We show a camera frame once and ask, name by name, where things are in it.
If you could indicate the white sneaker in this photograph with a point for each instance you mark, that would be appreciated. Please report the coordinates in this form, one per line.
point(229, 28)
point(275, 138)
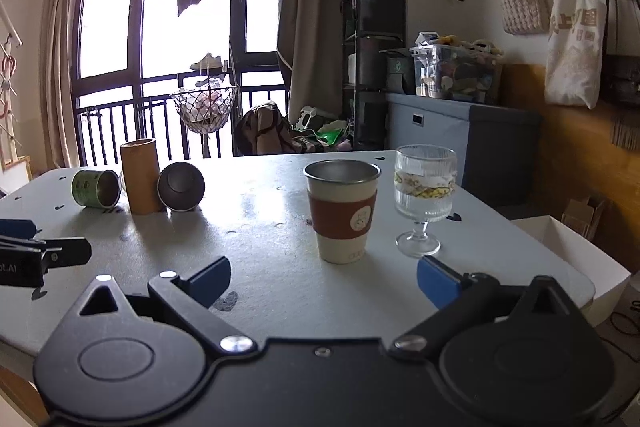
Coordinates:
point(207, 61)

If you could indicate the hanging net basket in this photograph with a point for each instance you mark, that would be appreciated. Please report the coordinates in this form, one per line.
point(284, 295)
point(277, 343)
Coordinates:
point(204, 109)

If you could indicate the wooden drying rack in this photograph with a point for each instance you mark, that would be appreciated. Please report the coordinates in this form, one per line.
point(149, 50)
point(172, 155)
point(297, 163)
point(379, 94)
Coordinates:
point(7, 107)

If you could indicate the grey-blue cabinet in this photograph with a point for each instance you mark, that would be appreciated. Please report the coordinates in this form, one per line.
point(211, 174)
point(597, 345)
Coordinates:
point(440, 127)

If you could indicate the white open box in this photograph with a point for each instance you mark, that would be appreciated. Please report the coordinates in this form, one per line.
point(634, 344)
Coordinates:
point(607, 277)

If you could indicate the printed canvas tote bag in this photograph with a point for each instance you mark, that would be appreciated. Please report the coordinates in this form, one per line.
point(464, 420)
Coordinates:
point(572, 57)

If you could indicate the black box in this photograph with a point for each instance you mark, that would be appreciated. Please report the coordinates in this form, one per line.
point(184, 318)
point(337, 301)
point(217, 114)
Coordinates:
point(399, 74)

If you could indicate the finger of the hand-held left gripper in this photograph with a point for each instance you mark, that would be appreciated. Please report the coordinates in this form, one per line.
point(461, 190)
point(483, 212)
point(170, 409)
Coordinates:
point(17, 226)
point(70, 252)

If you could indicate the cardboard box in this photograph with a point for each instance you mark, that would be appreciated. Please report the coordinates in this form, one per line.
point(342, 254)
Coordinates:
point(580, 217)

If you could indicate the black balcony railing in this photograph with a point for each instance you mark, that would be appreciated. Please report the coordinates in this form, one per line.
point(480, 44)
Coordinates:
point(150, 99)

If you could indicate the beige curtain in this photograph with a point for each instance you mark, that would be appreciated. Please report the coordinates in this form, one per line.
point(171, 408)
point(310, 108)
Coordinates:
point(307, 32)
point(57, 72)

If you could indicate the green tin cup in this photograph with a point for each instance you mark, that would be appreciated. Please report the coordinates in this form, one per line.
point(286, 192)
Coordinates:
point(95, 188)

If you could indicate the plain steel cup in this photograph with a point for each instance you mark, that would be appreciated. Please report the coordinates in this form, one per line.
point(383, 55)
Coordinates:
point(182, 187)

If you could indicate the black-framed window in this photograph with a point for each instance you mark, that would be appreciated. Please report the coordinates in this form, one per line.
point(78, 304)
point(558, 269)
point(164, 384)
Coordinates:
point(139, 32)

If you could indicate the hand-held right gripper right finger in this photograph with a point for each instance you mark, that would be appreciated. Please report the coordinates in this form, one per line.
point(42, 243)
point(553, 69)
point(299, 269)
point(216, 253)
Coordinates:
point(436, 281)

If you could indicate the clear plastic storage box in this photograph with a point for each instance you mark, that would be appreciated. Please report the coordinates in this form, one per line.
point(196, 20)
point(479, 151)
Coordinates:
point(452, 74)

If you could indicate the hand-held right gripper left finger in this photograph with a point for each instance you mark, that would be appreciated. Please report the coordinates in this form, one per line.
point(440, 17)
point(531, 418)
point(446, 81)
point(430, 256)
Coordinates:
point(211, 279)

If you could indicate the black shelf unit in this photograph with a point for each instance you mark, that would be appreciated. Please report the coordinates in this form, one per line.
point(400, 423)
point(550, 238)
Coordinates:
point(380, 7)

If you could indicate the steel cup with brown sleeve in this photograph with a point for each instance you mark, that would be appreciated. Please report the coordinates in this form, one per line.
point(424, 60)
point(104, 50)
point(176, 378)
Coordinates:
point(342, 217)

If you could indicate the green plastic item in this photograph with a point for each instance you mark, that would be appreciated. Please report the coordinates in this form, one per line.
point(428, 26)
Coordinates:
point(330, 137)

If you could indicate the ribbed glass goblet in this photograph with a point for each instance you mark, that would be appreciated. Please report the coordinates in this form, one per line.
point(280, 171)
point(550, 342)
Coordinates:
point(425, 197)

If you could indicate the bamboo cup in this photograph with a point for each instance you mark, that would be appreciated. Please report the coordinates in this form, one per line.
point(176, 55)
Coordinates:
point(141, 179)

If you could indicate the striped brown cloth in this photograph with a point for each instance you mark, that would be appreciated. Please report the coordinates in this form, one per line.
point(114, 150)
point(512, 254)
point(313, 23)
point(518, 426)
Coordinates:
point(265, 129)

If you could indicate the dark brown bag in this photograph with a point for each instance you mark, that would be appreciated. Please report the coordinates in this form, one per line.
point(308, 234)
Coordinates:
point(622, 77)

